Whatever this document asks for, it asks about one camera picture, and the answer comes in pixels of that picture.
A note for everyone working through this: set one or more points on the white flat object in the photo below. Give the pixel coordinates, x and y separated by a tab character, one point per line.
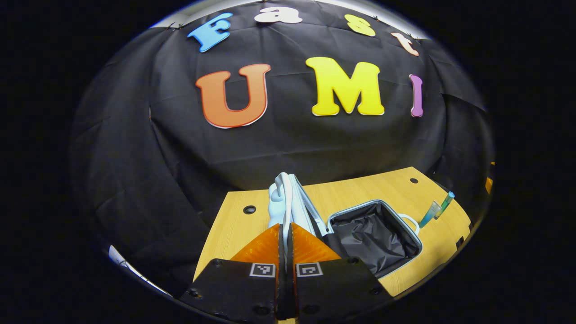
116	255

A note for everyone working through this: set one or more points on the light blue suitcase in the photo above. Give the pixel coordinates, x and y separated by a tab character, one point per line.
373	234

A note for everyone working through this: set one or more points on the clear blue skin care tube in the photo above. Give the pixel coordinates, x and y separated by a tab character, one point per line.
429	214

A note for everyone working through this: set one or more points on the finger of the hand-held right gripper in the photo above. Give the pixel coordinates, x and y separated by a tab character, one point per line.
488	185

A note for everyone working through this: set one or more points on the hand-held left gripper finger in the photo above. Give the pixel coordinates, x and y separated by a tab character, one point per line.
281	279
290	279

